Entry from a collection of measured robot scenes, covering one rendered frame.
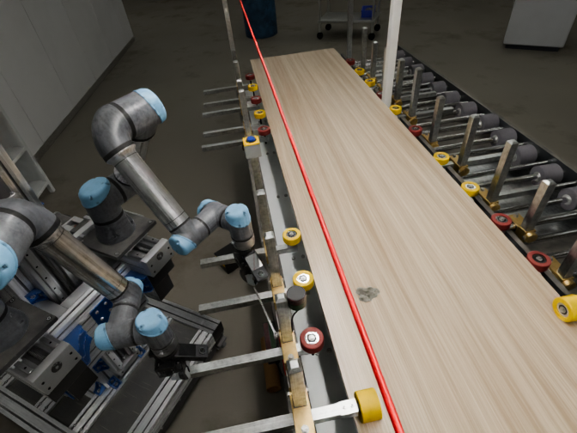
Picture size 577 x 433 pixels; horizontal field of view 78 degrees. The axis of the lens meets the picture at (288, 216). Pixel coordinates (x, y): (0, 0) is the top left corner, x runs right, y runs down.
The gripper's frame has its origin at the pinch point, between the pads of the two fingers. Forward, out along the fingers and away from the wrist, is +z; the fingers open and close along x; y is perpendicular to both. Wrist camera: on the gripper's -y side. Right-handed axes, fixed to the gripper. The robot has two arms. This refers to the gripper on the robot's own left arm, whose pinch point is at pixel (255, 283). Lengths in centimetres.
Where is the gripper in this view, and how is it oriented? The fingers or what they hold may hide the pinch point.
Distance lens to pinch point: 136.6
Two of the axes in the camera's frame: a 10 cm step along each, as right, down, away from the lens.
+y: -5.0, -5.4, 6.8
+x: -8.6, 3.8, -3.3
